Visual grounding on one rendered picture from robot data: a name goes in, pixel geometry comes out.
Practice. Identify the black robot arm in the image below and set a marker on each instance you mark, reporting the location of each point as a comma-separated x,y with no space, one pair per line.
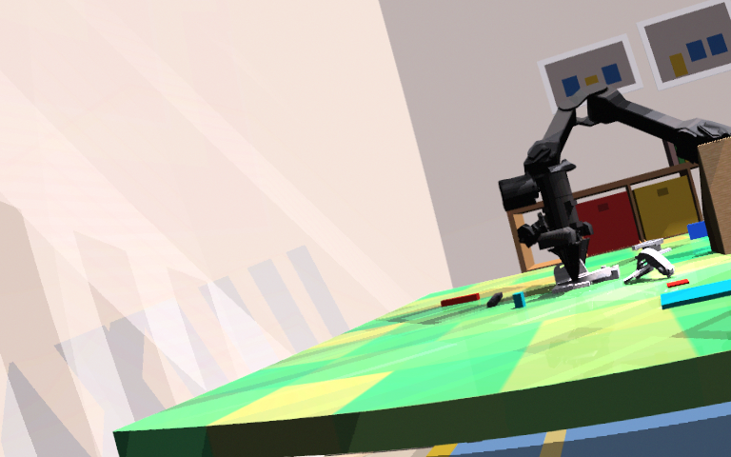
542,168

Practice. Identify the red flat bar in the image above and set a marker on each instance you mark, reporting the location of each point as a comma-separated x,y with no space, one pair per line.
459,300

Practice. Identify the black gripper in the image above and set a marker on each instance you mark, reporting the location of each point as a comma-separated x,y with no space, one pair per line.
566,234

